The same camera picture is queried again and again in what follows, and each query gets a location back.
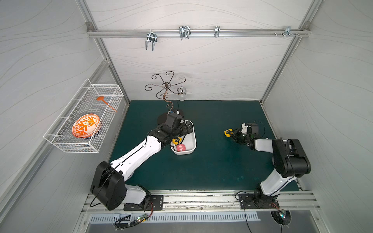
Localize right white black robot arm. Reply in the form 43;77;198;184
224;129;311;205

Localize small metal hook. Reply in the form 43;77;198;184
214;26;220;38

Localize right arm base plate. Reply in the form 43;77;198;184
236;192;280;210

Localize aluminium top rail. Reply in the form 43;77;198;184
87;29;311;39

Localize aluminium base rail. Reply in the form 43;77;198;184
80;190;321;214

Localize orange spatula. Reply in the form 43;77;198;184
96;96;117;112

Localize white storage box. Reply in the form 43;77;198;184
171;123;197;155

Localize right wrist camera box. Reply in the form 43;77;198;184
241;123;259;135

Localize double prong metal hook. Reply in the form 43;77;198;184
145;32;158;51

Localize right metal hook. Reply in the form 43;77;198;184
274;26;300;38

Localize pink tape measure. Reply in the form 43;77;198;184
174;144;186;152

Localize loop metal hook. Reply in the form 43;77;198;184
178;26;191;40

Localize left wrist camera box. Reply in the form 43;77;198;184
165;112;183;128

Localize white vent strip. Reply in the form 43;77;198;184
89;211;260;224

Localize orange white patterned plate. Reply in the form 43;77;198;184
72;114;102;139

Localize white wire basket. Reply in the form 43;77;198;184
43;79;123;153

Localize wine glass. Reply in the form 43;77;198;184
177;76;187;101

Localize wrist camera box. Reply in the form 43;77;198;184
165;112;183;128
241;123;259;135

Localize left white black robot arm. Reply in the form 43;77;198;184
90;120;194;211

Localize left cable bundle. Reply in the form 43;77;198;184
112;200;153;231

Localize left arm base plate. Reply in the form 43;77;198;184
123;195;164;212

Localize copper wire glass stand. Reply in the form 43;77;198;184
144;70;184;125

